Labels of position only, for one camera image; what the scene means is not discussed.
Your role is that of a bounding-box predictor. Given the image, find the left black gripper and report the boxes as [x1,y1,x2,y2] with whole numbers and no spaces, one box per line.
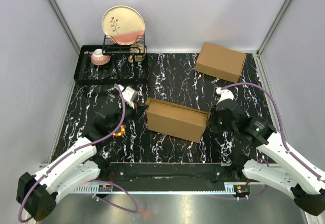
[110,100,149,133]

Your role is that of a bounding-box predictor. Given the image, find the brown cardboard box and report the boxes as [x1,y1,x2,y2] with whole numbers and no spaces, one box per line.
[146,98,210,143]
[195,43,246,83]

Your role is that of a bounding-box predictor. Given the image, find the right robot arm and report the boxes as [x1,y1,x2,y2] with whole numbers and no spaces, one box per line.
[207,99,324,216]

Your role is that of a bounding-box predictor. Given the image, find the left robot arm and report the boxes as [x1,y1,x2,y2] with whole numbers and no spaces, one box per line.
[16,101,148,223]

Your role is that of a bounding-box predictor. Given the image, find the closed brown cardboard box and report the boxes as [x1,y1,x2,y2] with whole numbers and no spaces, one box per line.
[195,43,246,83]

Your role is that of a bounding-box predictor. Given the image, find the orange rimmed flower toy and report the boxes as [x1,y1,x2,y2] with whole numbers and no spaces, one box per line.
[113,125,125,137]

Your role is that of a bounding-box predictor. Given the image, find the small cream plate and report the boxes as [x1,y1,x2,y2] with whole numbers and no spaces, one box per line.
[128,43,147,63]

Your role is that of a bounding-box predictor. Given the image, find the small pink bowl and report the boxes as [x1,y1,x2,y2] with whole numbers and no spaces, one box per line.
[91,49,111,66]

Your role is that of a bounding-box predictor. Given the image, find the large cream pink plate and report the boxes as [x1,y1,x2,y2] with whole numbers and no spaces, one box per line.
[102,6,145,45]

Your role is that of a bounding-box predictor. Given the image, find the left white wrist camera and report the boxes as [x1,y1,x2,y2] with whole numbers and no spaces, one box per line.
[118,84,138,109]

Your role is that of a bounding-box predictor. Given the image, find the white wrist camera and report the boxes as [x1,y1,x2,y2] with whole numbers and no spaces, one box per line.
[216,87,234,104]
[118,84,138,109]

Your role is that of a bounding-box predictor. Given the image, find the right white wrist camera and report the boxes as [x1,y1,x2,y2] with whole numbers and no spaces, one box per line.
[216,87,234,104]

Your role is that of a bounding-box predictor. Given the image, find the black wire dish rack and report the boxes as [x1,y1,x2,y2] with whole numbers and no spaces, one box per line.
[74,35,149,85]

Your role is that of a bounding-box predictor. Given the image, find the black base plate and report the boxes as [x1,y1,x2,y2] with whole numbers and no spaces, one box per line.
[97,163,247,192]

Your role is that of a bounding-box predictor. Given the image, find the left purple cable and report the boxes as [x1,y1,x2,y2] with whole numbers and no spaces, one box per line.
[18,83,139,222]

